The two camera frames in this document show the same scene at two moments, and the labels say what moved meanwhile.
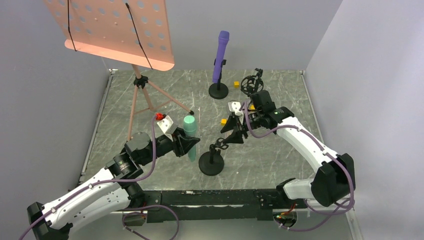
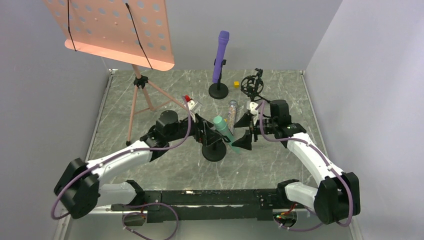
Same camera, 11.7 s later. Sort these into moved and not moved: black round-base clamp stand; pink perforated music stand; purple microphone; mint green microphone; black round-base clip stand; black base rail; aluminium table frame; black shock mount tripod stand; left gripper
Moved: left gripper; black round-base clip stand; mint green microphone
Not moved: purple microphone; black shock mount tripod stand; pink perforated music stand; aluminium table frame; black base rail; black round-base clamp stand
